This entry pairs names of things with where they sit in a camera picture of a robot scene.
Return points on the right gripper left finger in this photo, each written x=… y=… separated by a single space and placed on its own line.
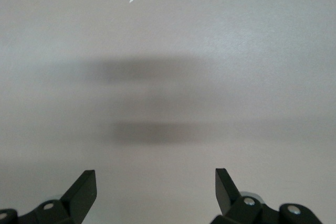
x=78 y=197

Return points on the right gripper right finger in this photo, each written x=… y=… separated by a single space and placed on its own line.
x=228 y=203

